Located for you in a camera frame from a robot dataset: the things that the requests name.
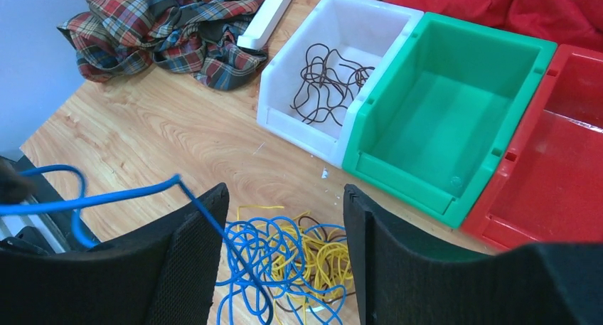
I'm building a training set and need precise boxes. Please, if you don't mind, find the green plastic bin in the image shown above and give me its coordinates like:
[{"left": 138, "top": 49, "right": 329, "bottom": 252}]
[{"left": 342, "top": 12, "right": 557, "bottom": 228}]

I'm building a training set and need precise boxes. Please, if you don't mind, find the red t-shirt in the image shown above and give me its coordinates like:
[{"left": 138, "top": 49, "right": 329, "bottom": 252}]
[{"left": 385, "top": 0, "right": 602, "bottom": 51}]

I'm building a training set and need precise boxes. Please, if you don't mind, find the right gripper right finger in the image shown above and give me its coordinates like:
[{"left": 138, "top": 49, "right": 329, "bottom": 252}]
[{"left": 343, "top": 184, "right": 602, "bottom": 324}]

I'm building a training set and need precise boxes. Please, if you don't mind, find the white plastic bin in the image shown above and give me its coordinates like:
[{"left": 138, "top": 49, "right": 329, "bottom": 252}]
[{"left": 257, "top": 0, "right": 423, "bottom": 167}]

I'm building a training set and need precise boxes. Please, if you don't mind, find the red plastic bin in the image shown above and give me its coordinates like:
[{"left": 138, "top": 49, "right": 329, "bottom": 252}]
[{"left": 461, "top": 45, "right": 602, "bottom": 250}]

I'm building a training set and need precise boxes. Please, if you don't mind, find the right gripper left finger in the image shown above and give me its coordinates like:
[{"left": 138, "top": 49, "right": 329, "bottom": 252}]
[{"left": 1, "top": 183, "right": 229, "bottom": 324}]

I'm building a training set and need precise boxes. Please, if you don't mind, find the plaid flannel shirt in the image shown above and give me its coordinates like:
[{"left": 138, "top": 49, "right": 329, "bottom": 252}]
[{"left": 58, "top": 0, "right": 268, "bottom": 91}]

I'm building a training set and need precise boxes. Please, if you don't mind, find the white rack base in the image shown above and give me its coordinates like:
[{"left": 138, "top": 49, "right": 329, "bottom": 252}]
[{"left": 237, "top": 0, "right": 292, "bottom": 50}]

